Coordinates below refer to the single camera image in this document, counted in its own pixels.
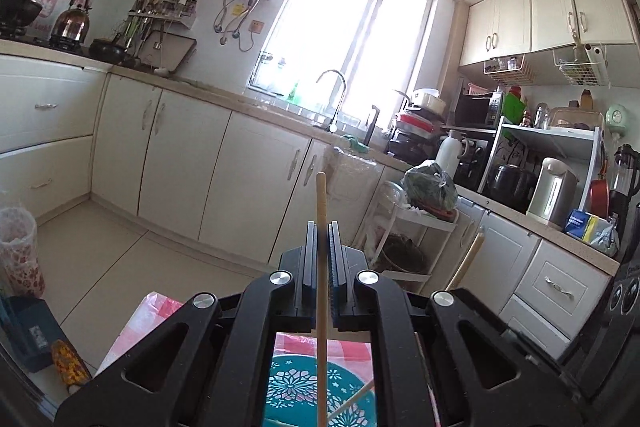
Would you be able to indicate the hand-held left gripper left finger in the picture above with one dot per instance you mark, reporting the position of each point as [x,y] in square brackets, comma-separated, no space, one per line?
[311,279]

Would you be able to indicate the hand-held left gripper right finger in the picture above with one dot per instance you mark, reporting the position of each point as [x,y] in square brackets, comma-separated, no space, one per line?
[334,277]

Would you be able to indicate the wooden chopstick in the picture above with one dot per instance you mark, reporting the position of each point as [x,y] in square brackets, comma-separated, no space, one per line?
[466,259]
[351,401]
[320,227]

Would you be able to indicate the teal patterned plastic basket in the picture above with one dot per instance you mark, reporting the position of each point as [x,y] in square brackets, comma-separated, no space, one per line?
[295,387]

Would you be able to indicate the white trolley rack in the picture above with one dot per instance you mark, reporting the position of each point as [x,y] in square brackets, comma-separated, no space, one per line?
[400,252]

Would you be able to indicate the clear hanging plastic bag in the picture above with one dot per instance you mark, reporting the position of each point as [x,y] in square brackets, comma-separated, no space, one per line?
[350,174]

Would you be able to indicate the bag of green vegetables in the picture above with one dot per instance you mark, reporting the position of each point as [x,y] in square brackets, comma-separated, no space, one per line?
[432,187]

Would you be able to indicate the cream base cabinet run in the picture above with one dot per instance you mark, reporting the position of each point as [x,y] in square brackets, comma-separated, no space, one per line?
[225,172]

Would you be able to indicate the black slim tap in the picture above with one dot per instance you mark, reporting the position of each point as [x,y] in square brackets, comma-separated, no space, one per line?
[372,123]

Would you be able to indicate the pink checked tablecloth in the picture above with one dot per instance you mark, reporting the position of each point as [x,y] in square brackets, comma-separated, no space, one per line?
[150,322]

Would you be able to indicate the white thermos jug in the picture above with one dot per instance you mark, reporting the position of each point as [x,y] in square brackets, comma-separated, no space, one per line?
[447,153]

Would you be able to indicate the chrome sink faucet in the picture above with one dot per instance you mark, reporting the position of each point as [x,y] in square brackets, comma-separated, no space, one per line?
[334,99]

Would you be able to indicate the stack of pots and dishes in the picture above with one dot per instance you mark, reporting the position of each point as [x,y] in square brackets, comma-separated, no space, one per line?
[419,119]

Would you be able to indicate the black rice cooker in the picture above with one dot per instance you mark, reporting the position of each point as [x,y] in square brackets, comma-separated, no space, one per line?
[510,183]

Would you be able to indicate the cream base cabinet with drawers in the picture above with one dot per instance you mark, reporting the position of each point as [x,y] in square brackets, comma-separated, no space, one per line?
[545,277]

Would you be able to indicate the black microwave oven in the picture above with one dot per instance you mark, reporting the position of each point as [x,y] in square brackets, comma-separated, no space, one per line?
[474,109]

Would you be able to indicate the beige electric water boiler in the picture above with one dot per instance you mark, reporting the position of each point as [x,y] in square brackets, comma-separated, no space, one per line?
[550,193]

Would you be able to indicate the white framed window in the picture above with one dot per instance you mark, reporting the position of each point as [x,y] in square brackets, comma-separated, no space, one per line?
[345,37]

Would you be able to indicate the green cutting board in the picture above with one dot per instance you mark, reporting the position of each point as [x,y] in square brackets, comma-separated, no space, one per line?
[515,107]

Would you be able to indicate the yellow patterned slipper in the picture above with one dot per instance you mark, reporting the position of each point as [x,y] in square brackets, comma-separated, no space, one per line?
[71,363]

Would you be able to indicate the white counter shelf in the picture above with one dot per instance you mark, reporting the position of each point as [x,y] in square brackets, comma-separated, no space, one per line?
[550,142]

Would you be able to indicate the blue and yellow packet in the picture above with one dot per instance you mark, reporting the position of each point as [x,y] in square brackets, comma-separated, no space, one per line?
[590,229]

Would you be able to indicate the dark framed cutting board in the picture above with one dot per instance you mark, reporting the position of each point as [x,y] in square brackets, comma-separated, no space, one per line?
[167,52]

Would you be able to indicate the red pan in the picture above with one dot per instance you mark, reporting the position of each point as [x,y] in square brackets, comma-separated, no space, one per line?
[597,198]

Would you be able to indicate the dark blue box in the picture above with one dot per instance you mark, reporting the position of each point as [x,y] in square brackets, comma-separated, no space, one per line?
[30,332]

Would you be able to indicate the black appliance with knobs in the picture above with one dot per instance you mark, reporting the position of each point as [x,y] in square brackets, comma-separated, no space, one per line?
[625,307]

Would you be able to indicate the floral bin with plastic bag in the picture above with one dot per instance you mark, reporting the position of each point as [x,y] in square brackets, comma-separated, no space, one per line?
[17,252]

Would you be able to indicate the cream drawer cabinet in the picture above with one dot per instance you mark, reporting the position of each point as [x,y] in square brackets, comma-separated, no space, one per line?
[45,132]

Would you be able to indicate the black blender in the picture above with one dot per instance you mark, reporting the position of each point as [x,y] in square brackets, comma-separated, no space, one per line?
[625,182]

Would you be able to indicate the black cooking pot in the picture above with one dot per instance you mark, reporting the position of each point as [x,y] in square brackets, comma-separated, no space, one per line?
[107,50]

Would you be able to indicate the pale green small appliance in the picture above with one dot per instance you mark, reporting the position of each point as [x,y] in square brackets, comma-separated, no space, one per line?
[617,119]

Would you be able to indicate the steel kettle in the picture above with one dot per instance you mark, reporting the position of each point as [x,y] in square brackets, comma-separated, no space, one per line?
[72,23]

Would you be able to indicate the black gas stove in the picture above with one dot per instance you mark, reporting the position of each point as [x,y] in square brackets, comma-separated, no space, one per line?
[45,43]

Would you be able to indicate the black wok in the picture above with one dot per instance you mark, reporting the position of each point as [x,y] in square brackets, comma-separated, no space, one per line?
[17,7]

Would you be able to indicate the beige wall socket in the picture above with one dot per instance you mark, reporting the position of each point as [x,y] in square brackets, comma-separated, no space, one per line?
[256,27]

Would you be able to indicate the wall utensil rack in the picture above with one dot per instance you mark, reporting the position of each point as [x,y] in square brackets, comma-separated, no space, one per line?
[160,9]

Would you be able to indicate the cream wall cabinets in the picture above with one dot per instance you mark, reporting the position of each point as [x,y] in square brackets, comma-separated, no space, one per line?
[545,12]

